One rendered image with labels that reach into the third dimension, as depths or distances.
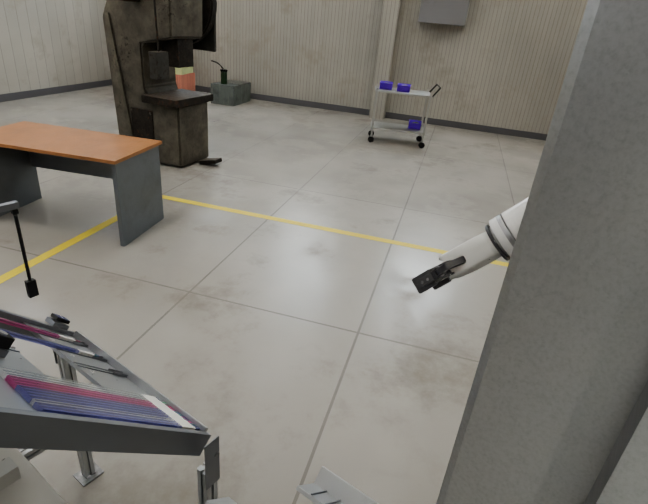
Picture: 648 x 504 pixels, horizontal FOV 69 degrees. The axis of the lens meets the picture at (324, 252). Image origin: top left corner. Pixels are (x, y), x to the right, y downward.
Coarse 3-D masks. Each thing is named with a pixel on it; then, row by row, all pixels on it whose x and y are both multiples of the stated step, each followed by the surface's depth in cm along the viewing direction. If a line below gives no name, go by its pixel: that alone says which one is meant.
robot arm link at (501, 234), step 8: (496, 216) 84; (496, 224) 82; (504, 224) 81; (496, 232) 82; (504, 232) 81; (496, 240) 83; (504, 240) 81; (512, 240) 80; (504, 248) 81; (512, 248) 81
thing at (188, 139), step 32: (128, 0) 479; (160, 0) 483; (192, 0) 510; (128, 32) 512; (160, 32) 497; (192, 32) 524; (128, 64) 528; (160, 64) 495; (192, 64) 543; (128, 96) 546; (160, 96) 530; (192, 96) 548; (128, 128) 561; (160, 128) 546; (192, 128) 559; (160, 160) 564; (192, 160) 574
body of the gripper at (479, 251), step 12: (468, 240) 84; (480, 240) 82; (492, 240) 82; (456, 252) 84; (468, 252) 83; (480, 252) 82; (492, 252) 82; (468, 264) 83; (480, 264) 83; (456, 276) 85
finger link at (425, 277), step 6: (426, 270) 87; (420, 276) 88; (426, 276) 86; (432, 276) 86; (438, 276) 84; (414, 282) 88; (420, 282) 87; (426, 282) 86; (432, 282) 87; (420, 288) 88; (426, 288) 87
